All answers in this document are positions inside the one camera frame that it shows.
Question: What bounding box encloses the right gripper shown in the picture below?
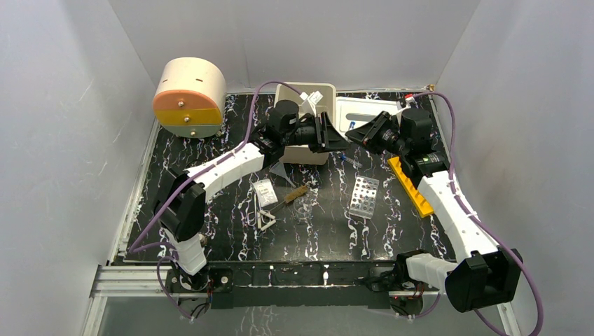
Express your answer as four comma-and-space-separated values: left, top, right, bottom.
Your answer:
345, 111, 409, 158

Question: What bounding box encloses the blue capped test tube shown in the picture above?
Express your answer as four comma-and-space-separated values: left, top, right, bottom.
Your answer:
339, 154, 363, 169

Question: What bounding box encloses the clear acrylic tube rack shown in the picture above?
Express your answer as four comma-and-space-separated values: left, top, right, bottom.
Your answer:
349, 176, 379, 219

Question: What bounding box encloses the yellow test tube rack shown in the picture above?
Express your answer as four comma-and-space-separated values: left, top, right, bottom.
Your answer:
387, 157, 434, 218

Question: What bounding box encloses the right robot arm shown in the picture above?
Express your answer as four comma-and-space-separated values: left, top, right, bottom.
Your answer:
345, 108, 520, 312

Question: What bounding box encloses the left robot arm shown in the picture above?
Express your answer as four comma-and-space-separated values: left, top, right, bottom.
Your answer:
154, 100, 349, 291

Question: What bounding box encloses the white bin lid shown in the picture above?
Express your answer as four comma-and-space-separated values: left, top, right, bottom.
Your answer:
334, 97, 403, 137

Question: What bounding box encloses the beige plastic bin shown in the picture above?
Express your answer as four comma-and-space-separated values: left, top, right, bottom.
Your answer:
274, 82, 336, 165

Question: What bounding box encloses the clear plastic funnel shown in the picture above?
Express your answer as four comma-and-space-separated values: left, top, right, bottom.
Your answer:
269, 161, 296, 188

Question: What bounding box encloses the clear glass beaker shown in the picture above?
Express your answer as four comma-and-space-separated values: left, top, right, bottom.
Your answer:
293, 197, 315, 223

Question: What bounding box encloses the white paper tag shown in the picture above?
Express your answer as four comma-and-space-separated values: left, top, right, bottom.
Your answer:
252, 178, 278, 207

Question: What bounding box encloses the white clay triangle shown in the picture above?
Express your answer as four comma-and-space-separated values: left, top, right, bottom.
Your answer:
256, 210, 277, 232

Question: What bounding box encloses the round beige drawer cabinet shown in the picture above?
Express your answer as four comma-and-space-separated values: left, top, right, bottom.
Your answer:
152, 57, 227, 139

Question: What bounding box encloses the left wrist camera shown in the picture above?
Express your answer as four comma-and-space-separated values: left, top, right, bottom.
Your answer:
299, 91, 323, 116

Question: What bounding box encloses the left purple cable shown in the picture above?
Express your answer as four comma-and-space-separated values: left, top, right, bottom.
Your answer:
127, 80, 310, 321

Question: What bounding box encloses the purple cable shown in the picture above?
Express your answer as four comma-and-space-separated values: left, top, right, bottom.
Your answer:
406, 91, 545, 336
127, 80, 310, 321

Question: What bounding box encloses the black base frame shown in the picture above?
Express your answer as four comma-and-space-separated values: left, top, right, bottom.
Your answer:
162, 260, 438, 318

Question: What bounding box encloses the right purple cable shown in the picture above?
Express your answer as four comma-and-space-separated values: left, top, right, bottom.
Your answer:
406, 91, 545, 336

